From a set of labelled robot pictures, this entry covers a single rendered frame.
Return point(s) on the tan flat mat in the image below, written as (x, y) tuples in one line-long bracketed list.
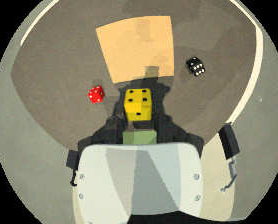
[(138, 48)]

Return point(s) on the yellow die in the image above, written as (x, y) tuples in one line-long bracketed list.
[(138, 105)]

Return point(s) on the red die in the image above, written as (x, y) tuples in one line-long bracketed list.
[(96, 94)]

